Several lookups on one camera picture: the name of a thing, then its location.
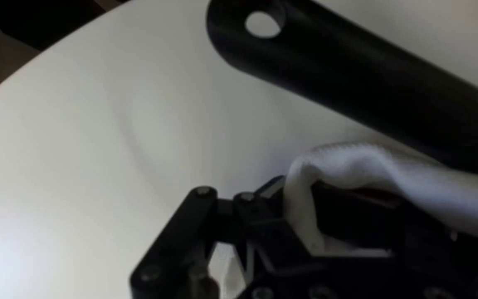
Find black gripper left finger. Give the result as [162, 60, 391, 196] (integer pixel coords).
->
[130, 174, 319, 299]

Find white towel with red stripes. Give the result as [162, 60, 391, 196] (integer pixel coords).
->
[281, 141, 478, 259]

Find black frying pan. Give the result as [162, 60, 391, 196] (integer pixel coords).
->
[205, 0, 478, 181]

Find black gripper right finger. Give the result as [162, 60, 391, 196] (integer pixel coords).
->
[311, 181, 478, 299]

